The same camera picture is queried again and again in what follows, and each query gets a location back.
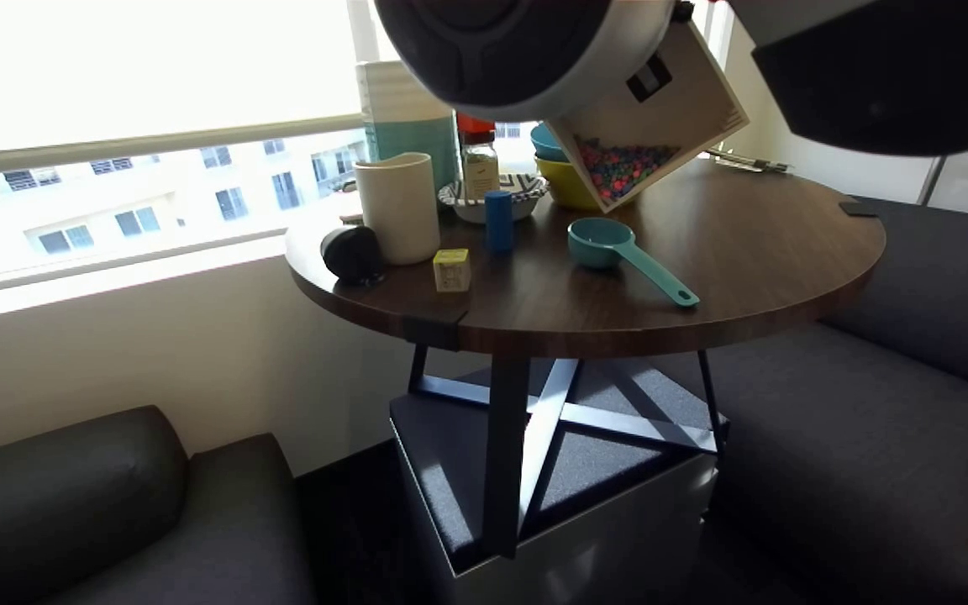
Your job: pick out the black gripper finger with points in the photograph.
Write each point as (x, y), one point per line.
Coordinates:
(648, 77)

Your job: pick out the square wooden box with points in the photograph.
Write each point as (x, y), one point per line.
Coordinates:
(681, 121)

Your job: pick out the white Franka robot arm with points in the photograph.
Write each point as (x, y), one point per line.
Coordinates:
(504, 45)

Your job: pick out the blue measuring cup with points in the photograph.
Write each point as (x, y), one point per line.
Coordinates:
(598, 241)

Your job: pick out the colourful beads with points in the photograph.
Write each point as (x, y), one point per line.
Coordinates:
(620, 170)

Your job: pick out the small metal object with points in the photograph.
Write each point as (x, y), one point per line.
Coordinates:
(753, 162)

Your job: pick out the red container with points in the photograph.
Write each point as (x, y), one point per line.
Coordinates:
(474, 121)

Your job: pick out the patterned small bowl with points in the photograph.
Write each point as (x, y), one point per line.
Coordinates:
(517, 203)

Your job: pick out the small cream jar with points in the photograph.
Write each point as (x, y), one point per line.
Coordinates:
(483, 170)

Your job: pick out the round wooden table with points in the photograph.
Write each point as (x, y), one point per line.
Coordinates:
(753, 257)

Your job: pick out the dark cup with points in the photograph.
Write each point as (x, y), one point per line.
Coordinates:
(498, 222)

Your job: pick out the white and teal utensil crock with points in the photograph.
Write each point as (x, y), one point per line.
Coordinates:
(418, 134)

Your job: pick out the yellow wooden cube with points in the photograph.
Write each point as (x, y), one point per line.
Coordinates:
(452, 269)

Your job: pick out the glass jar with contents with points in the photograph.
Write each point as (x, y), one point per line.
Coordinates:
(397, 213)

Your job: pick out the black round object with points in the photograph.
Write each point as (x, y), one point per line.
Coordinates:
(350, 257)

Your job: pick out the dark grey fabric sofa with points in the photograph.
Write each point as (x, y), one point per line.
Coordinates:
(899, 447)

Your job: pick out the white roller window blind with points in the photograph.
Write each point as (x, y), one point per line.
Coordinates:
(148, 68)

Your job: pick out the dark leather armchair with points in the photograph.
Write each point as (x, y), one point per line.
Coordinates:
(80, 506)

